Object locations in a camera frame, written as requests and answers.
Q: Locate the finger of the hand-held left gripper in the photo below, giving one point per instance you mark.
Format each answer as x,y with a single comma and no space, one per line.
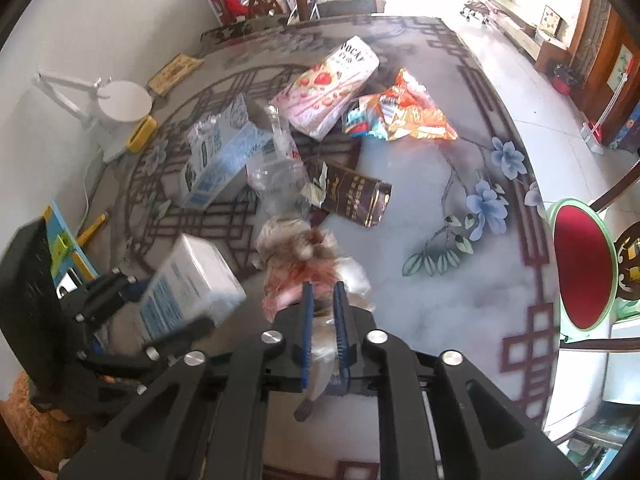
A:
150,355
100,295

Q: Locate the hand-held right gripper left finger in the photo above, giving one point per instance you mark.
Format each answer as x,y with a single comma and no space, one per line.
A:
307,335

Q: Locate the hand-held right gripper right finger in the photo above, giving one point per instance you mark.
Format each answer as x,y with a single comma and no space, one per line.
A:
341,330

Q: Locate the pink plastic bag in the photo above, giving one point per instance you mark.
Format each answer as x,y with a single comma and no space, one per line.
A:
285,290

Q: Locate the small blue white carton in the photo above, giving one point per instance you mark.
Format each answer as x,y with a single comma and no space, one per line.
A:
190,285

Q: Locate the brown paper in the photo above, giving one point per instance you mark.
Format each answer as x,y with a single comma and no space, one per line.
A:
295,242

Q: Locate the brown chocolate wrapper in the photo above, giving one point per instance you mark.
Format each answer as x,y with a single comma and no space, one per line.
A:
355,192

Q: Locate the clear plastic bottle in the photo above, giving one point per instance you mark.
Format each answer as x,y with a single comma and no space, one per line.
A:
280,180

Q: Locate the grey milk carton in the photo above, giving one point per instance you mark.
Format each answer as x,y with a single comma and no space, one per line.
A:
215,160

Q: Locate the orange snack wrapper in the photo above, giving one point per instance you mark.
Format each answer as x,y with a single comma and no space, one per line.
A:
410,115

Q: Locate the pink strawberry snack box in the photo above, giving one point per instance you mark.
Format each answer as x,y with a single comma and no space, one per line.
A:
325,85

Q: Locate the red basin with green rim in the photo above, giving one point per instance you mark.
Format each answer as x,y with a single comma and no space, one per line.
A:
582,265

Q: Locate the colourful book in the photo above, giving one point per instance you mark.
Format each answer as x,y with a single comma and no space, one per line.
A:
65,250

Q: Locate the yellow pen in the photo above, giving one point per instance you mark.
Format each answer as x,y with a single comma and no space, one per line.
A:
92,230

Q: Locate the white desk lamp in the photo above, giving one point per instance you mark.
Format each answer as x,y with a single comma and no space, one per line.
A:
125,100

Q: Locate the brown picture book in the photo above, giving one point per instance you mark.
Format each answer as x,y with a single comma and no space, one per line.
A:
175,74

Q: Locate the carved dark wooden chair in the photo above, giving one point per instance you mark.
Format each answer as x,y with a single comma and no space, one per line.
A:
625,250

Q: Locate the white mop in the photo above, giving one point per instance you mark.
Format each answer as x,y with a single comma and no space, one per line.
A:
595,132

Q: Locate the wooden chair with floral cushion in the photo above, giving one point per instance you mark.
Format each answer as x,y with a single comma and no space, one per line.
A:
250,5

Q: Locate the red flower pot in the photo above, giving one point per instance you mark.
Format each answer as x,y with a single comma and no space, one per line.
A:
564,80

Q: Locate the wooden television cabinet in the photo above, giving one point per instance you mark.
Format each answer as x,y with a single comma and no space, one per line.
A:
520,35

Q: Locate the rolling stool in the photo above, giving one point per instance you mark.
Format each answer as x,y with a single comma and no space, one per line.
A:
475,10

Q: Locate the blue printed curtain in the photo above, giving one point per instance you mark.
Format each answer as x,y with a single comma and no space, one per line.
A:
627,132

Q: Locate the framed geometric picture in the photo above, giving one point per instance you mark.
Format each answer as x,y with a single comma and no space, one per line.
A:
551,20

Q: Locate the framed flower picture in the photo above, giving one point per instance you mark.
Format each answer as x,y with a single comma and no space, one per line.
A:
620,70

